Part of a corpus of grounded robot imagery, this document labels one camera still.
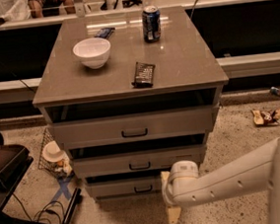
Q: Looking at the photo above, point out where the white cup in basket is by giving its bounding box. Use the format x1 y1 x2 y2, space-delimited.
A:
41 141 64 163

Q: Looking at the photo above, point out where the blue can on floor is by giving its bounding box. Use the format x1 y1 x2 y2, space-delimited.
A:
269 86 280 97

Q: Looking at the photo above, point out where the wire mesh waste basket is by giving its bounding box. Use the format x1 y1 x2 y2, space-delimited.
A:
38 129 73 179

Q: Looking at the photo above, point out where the grey drawer cabinet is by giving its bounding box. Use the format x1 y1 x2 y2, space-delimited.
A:
25 0 241 208

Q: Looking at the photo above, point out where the grey drawer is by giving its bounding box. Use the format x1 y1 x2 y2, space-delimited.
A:
69 133 207 178
44 88 220 150
84 168 169 198

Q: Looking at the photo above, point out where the black cable on floor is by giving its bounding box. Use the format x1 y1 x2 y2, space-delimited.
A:
11 187 68 224

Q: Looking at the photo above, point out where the dark chocolate bar wrapper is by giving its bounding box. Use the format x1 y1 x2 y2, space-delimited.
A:
131 61 156 89

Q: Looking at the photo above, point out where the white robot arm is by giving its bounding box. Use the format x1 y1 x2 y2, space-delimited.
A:
161 137 280 224

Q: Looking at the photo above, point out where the blue snack bar wrapper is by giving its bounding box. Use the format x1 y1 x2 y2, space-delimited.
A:
94 27 115 39

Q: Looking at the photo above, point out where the black stand leg left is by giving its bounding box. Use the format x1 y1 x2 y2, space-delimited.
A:
61 188 82 224

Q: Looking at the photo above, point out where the grey top drawer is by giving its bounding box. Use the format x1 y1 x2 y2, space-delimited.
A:
44 88 220 150

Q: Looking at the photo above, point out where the black office chair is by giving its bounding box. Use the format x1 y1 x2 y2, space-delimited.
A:
0 121 60 224

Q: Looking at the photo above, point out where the grey bottom drawer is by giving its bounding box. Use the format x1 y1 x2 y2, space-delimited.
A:
84 168 169 198

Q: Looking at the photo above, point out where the blue soda can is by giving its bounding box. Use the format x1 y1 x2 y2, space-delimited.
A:
142 6 161 42

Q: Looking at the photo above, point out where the crumpled snack bag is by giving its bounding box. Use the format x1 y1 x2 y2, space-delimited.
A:
252 109 280 126

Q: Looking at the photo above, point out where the white ceramic bowl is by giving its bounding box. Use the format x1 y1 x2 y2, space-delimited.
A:
73 37 111 69

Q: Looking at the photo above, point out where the grey middle drawer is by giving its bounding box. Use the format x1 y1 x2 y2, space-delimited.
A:
69 133 207 178

